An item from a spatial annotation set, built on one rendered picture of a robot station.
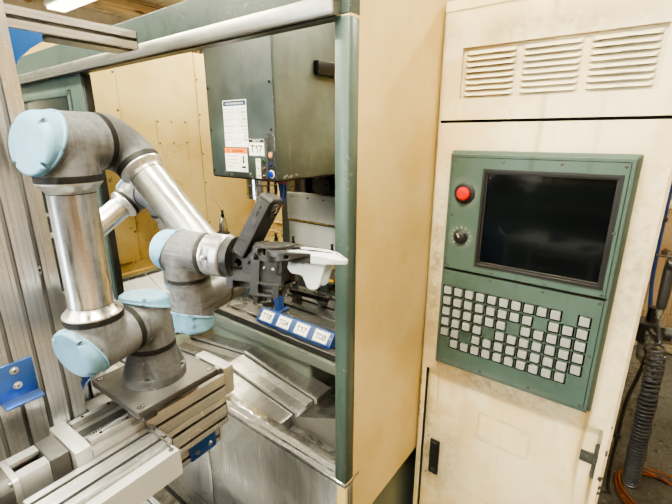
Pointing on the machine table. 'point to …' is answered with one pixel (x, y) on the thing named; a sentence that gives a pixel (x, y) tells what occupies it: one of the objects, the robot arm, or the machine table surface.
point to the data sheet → (235, 123)
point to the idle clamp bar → (311, 296)
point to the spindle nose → (259, 188)
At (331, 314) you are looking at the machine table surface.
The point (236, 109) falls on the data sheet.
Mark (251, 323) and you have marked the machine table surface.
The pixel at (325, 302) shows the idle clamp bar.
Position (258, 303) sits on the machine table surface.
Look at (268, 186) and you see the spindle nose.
